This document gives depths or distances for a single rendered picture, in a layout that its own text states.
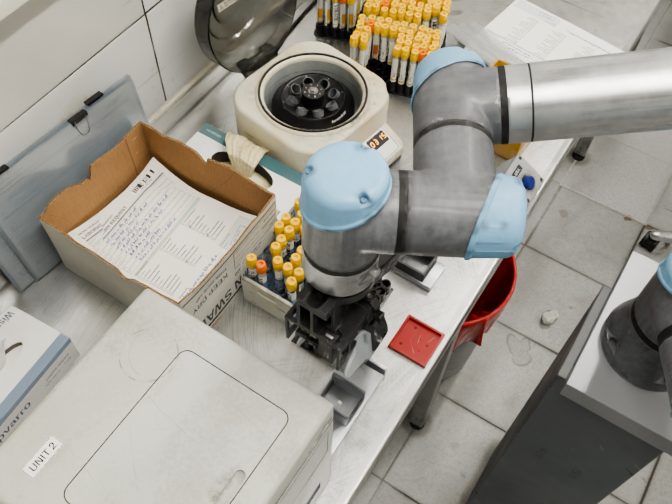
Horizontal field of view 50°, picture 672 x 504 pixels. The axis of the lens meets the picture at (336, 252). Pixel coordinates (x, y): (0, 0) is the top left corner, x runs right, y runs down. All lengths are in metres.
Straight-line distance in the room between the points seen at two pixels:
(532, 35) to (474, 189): 1.08
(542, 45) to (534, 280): 0.91
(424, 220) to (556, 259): 1.82
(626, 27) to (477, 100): 1.13
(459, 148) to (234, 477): 0.41
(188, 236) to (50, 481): 0.53
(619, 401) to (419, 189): 0.65
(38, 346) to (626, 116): 0.87
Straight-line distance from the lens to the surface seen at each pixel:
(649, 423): 1.19
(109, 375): 0.86
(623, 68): 0.72
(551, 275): 2.38
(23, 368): 1.18
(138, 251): 1.23
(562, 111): 0.70
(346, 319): 0.77
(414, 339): 1.19
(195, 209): 1.26
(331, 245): 0.63
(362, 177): 0.59
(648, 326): 1.12
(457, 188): 0.62
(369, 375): 1.12
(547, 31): 1.71
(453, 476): 2.05
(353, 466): 1.11
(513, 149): 1.41
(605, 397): 1.18
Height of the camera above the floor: 1.94
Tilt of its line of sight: 57 degrees down
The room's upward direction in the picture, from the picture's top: 3 degrees clockwise
